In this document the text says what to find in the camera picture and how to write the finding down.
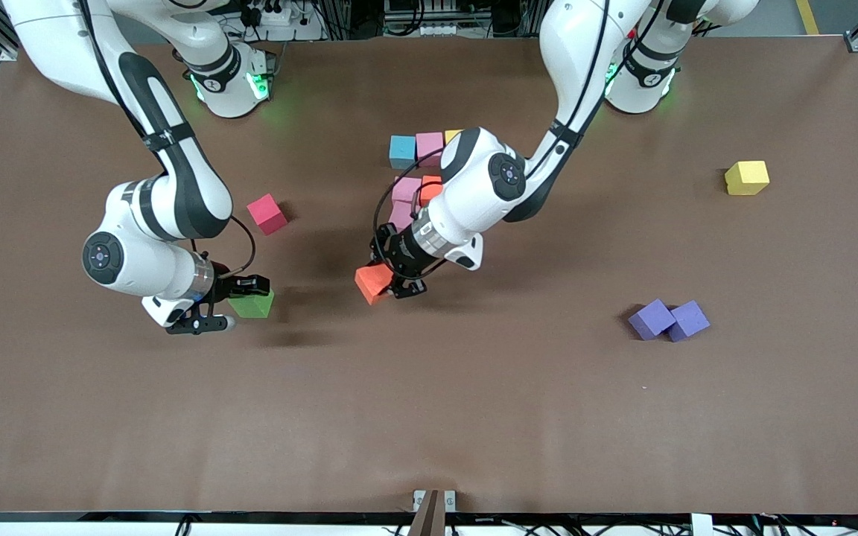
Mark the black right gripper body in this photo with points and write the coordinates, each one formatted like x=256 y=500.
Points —
x=229 y=286

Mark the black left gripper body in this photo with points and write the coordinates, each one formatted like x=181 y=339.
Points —
x=401 y=255

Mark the green foam cube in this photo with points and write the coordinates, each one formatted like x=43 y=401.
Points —
x=252 y=307

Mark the orange foam cube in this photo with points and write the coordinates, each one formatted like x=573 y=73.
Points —
x=373 y=284
x=429 y=193

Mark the pink foam cube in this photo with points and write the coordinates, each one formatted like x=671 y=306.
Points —
x=405 y=187
x=401 y=214
x=429 y=147

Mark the red foam cube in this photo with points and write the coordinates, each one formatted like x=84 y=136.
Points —
x=267 y=214

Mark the blue foam cube with scribble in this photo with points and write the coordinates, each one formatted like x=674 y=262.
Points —
x=402 y=151

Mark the yellow foam cube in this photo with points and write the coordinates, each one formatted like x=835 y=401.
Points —
x=747 y=179
x=451 y=135

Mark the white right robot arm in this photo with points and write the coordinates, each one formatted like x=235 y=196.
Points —
x=176 y=201

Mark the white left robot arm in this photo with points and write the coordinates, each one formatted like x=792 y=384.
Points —
x=488 y=186

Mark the brown table cover mat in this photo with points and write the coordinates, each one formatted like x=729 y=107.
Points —
x=429 y=417

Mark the purple foam cube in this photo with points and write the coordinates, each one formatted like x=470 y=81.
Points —
x=651 y=318
x=691 y=321

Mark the white power strip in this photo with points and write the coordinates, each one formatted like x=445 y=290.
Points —
x=276 y=15

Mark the black equipment rack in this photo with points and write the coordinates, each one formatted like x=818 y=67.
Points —
x=507 y=18

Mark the small white box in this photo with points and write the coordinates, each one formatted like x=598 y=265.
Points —
x=701 y=525

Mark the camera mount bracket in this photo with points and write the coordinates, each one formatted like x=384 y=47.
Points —
x=429 y=514

